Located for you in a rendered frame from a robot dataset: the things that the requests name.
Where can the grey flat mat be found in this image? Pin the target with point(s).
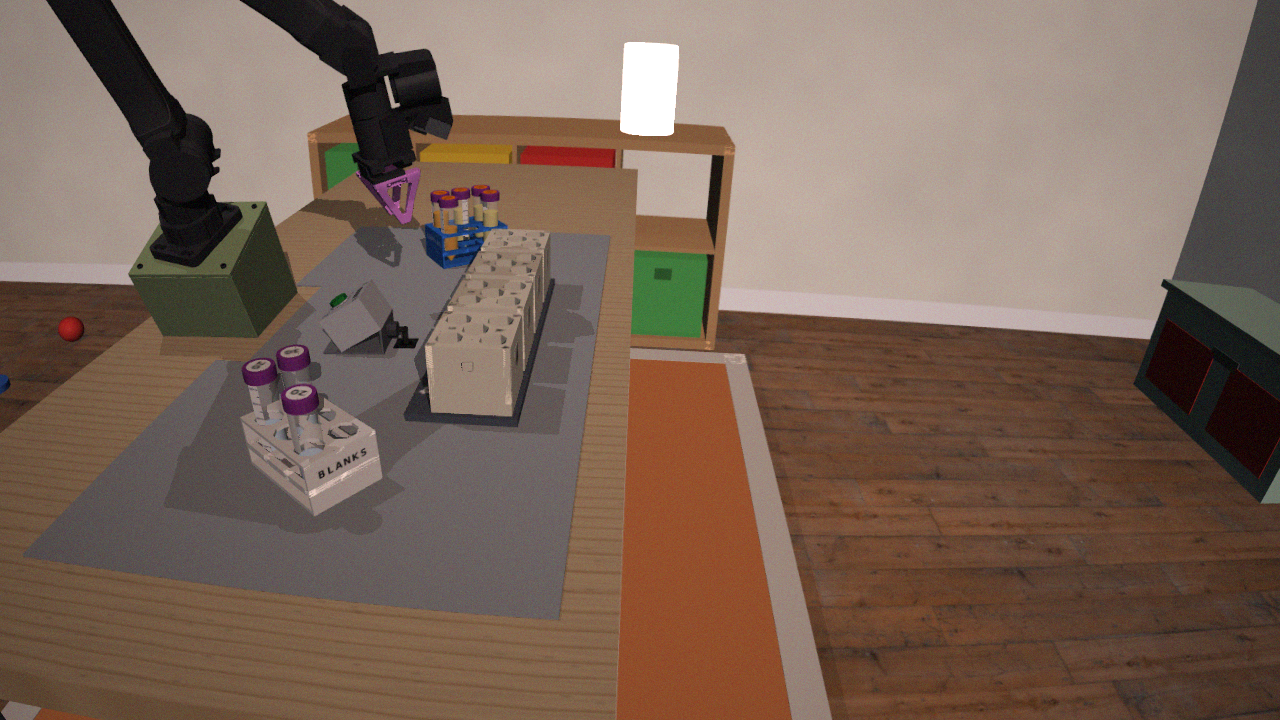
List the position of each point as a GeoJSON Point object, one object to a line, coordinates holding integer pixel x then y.
{"type": "Point", "coordinates": [466, 518]}

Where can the white button box with label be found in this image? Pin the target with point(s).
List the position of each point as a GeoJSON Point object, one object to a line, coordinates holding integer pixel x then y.
{"type": "Point", "coordinates": [361, 313]}

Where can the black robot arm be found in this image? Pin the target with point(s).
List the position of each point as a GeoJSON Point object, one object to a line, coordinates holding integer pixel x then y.
{"type": "Point", "coordinates": [180, 164]}

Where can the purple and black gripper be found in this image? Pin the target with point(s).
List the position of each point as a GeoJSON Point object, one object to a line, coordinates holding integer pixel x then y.
{"type": "Point", "coordinates": [373, 157]}

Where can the blue tube rack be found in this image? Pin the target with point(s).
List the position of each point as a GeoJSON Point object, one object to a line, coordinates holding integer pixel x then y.
{"type": "Point", "coordinates": [464, 255]}

